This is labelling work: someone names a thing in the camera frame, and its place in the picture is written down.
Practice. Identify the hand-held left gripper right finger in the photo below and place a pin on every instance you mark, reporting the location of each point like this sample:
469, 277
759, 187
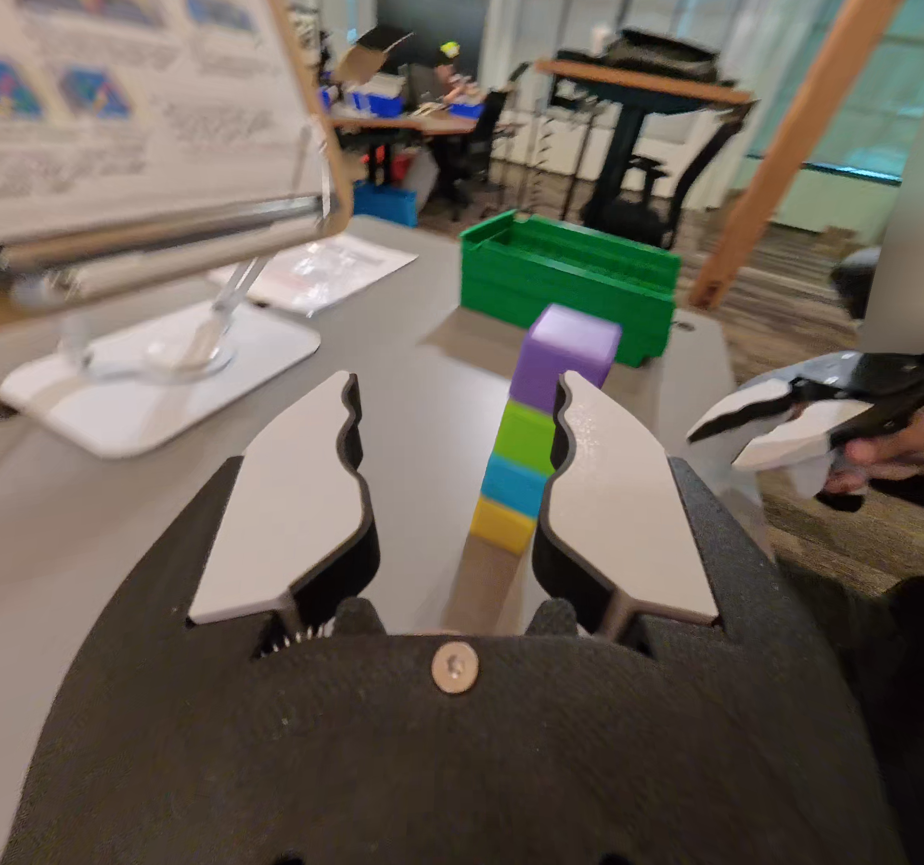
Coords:
621, 511

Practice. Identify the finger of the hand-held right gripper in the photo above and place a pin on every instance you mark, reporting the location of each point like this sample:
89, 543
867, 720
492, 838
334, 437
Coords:
747, 403
801, 432

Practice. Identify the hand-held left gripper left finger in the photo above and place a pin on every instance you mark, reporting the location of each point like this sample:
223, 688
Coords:
289, 511

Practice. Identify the blue cube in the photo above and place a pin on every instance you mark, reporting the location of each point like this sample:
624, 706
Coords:
512, 486

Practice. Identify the yellow cube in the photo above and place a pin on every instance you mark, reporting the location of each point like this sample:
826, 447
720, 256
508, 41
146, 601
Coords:
502, 526

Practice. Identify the lime green cube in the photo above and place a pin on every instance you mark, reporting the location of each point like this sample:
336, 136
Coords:
523, 439

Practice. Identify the purple cube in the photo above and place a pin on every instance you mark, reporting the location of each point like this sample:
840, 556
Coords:
556, 352

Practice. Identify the green plastic bin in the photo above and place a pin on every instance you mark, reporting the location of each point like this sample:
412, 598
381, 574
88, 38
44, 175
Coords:
520, 288

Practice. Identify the grey desk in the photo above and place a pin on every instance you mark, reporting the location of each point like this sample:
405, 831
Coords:
404, 403

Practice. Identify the wooden top standing desk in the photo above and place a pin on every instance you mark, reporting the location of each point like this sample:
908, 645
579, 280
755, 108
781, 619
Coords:
650, 85

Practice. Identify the person's right hand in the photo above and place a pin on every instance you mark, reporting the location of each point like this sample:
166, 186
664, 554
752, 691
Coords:
888, 454

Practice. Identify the black office chair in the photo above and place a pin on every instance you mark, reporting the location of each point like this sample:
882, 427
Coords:
487, 122
642, 215

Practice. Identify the laminated paper sheet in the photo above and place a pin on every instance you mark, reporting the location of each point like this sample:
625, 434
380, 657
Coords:
339, 266

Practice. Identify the person's black clothed legs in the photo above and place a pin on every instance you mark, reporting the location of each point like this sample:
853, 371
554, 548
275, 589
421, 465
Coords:
909, 663

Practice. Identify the wooden beam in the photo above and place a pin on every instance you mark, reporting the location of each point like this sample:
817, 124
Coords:
801, 129

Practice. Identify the blue plastic tub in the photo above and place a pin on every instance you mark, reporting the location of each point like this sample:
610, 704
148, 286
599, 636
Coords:
386, 205

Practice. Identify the black bag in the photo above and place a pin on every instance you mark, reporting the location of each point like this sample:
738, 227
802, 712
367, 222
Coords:
664, 53

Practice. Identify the wooden clipboard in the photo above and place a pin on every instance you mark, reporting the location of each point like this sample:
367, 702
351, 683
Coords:
326, 125

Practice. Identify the blue storage bin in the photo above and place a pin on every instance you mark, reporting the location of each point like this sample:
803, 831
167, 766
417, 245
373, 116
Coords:
468, 110
379, 106

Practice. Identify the printed instruction sheet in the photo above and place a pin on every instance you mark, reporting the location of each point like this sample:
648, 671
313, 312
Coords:
144, 122

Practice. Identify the brown clipboard on stand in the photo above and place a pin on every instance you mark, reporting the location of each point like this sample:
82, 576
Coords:
364, 57

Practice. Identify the black monitor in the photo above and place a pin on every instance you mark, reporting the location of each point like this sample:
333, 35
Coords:
426, 21

